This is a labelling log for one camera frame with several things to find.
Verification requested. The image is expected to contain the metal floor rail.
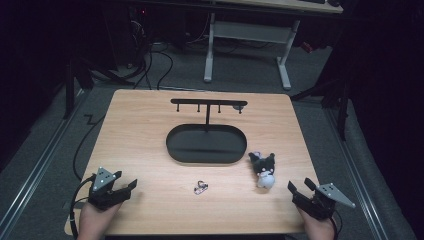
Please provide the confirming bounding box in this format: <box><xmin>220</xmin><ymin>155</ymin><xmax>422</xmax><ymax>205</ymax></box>
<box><xmin>0</xmin><ymin>89</ymin><xmax>88</xmax><ymax>231</ymax></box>
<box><xmin>323</xmin><ymin>109</ymin><xmax>390</xmax><ymax>240</ymax></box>

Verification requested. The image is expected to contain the small keychain charm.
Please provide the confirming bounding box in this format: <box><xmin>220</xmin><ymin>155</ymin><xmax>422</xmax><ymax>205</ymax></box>
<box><xmin>193</xmin><ymin>180</ymin><xmax>210</xmax><ymax>196</ymax></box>

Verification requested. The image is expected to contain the black key rack with tray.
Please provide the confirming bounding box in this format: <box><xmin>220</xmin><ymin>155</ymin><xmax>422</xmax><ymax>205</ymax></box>
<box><xmin>165</xmin><ymin>98</ymin><xmax>249</xmax><ymax>165</ymax></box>

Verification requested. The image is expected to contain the white frame desk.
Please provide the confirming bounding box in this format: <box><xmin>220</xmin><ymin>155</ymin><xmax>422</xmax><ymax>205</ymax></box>
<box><xmin>202</xmin><ymin>0</ymin><xmax>344</xmax><ymax>91</ymax></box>

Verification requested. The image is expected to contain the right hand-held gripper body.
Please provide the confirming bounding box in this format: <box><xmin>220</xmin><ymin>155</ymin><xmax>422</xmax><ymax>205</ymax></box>
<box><xmin>292</xmin><ymin>182</ymin><xmax>357</xmax><ymax>221</ymax></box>

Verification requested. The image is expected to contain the person's left hand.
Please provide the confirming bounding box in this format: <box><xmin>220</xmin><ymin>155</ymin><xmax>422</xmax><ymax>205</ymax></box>
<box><xmin>77</xmin><ymin>201</ymin><xmax>123</xmax><ymax>240</ymax></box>

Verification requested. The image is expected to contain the black floor cable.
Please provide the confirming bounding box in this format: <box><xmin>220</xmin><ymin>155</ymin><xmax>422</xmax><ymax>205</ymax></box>
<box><xmin>72</xmin><ymin>113</ymin><xmax>107</xmax><ymax>182</ymax></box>

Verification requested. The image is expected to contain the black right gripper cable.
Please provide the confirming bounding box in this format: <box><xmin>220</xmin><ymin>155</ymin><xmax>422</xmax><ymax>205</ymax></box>
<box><xmin>329</xmin><ymin>209</ymin><xmax>344</xmax><ymax>240</ymax></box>

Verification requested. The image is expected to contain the person's right hand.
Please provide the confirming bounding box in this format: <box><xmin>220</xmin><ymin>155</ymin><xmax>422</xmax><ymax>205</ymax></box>
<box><xmin>297</xmin><ymin>206</ymin><xmax>338</xmax><ymax>240</ymax></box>

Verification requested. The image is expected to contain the bundle of black floor cables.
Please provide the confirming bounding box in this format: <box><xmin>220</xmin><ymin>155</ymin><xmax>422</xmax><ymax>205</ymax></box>
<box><xmin>131</xmin><ymin>43</ymin><xmax>175</xmax><ymax>91</ymax></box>

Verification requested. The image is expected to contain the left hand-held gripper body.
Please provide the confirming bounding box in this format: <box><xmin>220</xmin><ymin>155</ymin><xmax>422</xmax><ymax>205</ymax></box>
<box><xmin>87</xmin><ymin>166</ymin><xmax>131</xmax><ymax>212</ymax></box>

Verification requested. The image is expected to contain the black metal stand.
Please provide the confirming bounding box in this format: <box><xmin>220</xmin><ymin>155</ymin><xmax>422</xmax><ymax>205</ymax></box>
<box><xmin>62</xmin><ymin>54</ymin><xmax>134</xmax><ymax>120</ymax></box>
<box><xmin>289</xmin><ymin>78</ymin><xmax>352</xmax><ymax>142</ymax></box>

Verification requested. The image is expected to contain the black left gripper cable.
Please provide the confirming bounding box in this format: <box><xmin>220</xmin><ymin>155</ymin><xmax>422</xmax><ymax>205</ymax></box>
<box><xmin>68</xmin><ymin>175</ymin><xmax>96</xmax><ymax>240</ymax></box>

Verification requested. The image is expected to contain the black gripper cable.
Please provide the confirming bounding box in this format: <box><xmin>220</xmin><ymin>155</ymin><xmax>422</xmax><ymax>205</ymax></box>
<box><xmin>68</xmin><ymin>175</ymin><xmax>96</xmax><ymax>240</ymax></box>
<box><xmin>329</xmin><ymin>209</ymin><xmax>344</xmax><ymax>240</ymax></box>

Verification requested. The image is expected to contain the black and white plush toy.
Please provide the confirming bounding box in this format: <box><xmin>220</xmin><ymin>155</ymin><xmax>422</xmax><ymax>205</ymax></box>
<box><xmin>248</xmin><ymin>151</ymin><xmax>277</xmax><ymax>190</ymax></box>

